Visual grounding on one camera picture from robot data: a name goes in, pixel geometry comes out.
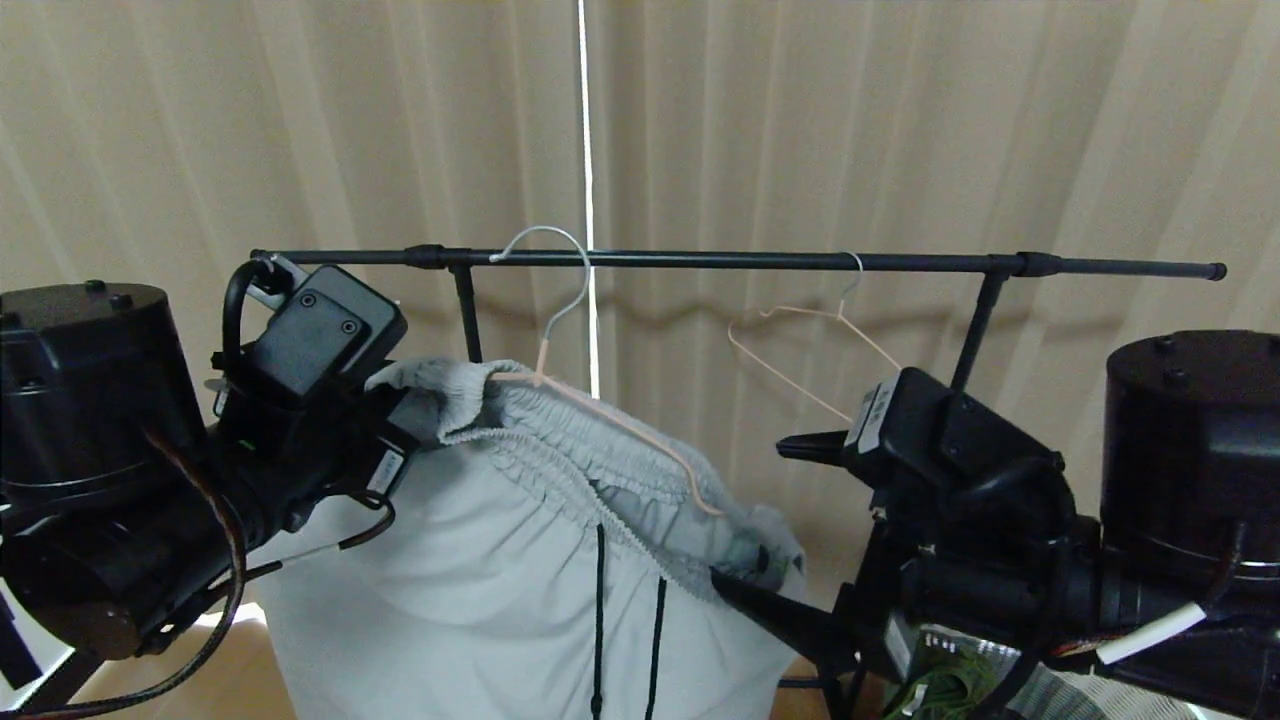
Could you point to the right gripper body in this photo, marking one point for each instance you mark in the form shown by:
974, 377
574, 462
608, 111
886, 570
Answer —
960, 590

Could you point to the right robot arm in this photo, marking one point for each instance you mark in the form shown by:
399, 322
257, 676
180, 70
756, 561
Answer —
1190, 470

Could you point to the pink clothes hanger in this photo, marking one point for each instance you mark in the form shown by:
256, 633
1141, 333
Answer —
785, 380
640, 432

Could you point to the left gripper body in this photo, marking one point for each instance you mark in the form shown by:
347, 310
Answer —
300, 460

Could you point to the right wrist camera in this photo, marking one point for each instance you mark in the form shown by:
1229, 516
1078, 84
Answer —
960, 440

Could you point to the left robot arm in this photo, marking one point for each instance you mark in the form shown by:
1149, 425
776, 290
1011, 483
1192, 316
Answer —
90, 420

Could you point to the black clothes rack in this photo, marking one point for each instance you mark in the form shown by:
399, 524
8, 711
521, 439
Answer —
750, 260

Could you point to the pale grey shorts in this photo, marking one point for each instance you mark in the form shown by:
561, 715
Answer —
450, 580

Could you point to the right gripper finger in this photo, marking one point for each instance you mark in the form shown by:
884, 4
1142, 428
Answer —
790, 625
825, 447

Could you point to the green garment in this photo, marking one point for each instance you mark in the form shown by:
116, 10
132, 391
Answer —
945, 690

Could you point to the beige curtain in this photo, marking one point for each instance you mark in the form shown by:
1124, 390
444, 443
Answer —
800, 120

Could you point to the white laundry basket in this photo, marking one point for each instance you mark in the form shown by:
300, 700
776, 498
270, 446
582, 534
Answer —
1080, 700

